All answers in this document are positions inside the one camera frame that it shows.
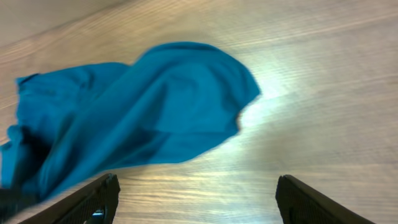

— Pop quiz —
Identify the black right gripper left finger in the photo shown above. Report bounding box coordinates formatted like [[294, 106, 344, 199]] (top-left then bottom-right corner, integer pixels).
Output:
[[21, 174, 121, 224]]

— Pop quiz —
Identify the dark blue polo shirt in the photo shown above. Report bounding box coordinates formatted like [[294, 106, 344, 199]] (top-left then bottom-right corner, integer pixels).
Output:
[[1, 42, 260, 218]]

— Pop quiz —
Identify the brown cardboard box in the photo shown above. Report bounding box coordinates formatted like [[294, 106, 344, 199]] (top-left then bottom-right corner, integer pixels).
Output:
[[1, 0, 125, 46]]

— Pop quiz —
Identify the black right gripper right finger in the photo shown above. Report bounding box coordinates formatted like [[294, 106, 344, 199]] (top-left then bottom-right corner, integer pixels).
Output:
[[275, 175, 374, 224]]

